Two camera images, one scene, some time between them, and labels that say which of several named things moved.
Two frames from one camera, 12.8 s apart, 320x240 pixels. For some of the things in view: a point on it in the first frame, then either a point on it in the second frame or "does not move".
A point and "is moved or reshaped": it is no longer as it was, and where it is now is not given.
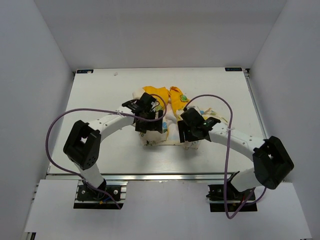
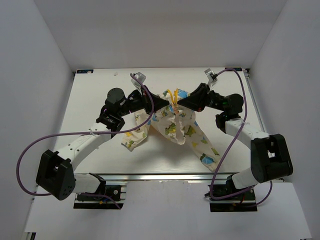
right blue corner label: x=233 y=69 does not move
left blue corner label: x=84 y=71 does not move
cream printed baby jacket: x=174 y=101 is moved or reshaped
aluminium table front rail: x=146 y=176 does not move
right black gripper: x=182 y=126 → x=197 y=99
